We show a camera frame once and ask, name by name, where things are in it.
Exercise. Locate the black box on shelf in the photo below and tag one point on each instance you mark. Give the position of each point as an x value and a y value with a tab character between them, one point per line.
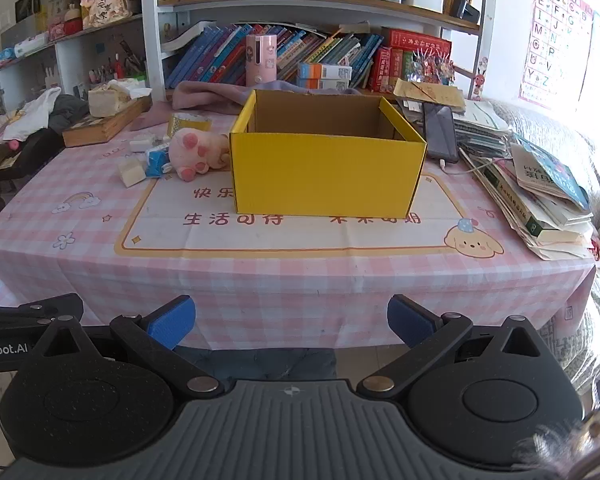
466	9

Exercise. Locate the white bookshelf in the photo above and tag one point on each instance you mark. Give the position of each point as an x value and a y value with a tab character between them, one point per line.
152	35

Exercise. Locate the alphabet wall poster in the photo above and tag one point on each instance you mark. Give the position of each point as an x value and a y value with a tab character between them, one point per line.
555	35

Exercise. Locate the row of blue spine books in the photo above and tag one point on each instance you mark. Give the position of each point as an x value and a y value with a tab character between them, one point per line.
215	57

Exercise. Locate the grey fluffy cuff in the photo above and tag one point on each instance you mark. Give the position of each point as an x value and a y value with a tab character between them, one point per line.
545	447

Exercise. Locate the pink cylinder appliance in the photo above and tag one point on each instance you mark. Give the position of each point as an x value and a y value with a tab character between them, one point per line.
261	60

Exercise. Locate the colourful shiny ornament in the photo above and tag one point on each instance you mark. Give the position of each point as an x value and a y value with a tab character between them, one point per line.
432	69

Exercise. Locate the blue cover booklet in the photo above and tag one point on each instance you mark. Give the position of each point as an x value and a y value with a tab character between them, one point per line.
555	170

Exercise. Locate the large red boxed book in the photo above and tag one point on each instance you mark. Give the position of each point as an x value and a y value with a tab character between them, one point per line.
417	42

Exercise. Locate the pile of books and papers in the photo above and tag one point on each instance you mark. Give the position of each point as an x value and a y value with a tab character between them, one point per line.
520	210

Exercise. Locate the white garment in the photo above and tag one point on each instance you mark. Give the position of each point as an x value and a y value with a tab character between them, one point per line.
32	112

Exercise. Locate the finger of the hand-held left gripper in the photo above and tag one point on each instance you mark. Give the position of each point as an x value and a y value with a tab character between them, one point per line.
20	312

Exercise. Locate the white block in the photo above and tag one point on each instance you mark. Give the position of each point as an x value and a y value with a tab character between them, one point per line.
132	173

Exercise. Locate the brown paper envelope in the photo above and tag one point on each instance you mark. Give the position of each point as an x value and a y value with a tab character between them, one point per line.
430	94

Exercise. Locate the black garment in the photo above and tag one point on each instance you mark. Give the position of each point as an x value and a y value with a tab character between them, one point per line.
70	110

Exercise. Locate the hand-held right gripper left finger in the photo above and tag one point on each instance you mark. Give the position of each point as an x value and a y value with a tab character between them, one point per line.
172	322

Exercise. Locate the thick red dictionary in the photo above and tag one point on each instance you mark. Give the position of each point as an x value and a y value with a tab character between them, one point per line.
382	70

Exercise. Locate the wooden box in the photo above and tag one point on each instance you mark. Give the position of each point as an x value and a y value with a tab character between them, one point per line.
105	127

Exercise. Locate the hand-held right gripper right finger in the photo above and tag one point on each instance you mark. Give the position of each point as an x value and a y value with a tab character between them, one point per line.
409	321

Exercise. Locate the cream tissue pack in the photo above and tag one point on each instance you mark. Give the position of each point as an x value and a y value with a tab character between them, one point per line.
110	100

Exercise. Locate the yellow cardboard box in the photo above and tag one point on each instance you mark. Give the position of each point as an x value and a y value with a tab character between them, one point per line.
325	175

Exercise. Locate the black smartphone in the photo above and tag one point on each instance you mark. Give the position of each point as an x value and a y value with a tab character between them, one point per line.
440	132

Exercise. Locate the blue tissue packet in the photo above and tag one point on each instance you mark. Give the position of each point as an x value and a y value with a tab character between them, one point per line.
155	162

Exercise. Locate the purple cloth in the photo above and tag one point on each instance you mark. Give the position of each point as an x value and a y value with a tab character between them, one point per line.
205	94

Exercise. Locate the pink plush toy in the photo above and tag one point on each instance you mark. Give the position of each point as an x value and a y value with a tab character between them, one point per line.
197	152

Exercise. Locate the white side shelf unit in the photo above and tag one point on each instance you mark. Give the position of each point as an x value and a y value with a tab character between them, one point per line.
67	55

